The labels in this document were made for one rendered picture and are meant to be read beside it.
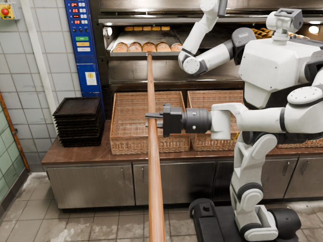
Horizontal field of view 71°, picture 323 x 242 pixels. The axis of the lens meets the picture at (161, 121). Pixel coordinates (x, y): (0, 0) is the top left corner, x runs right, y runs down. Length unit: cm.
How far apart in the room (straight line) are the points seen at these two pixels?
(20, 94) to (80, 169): 85
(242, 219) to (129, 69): 133
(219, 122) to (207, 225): 108
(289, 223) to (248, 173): 55
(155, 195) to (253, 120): 37
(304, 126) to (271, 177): 131
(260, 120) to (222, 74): 129
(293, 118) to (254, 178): 70
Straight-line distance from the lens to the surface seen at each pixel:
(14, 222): 228
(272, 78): 97
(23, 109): 225
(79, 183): 182
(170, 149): 162
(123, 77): 188
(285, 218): 173
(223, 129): 78
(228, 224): 181
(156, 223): 47
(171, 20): 165
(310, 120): 69
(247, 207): 141
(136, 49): 169
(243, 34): 118
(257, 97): 104
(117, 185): 178
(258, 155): 118
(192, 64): 109
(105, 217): 204
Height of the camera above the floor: 159
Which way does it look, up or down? 30 degrees down
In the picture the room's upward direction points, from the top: straight up
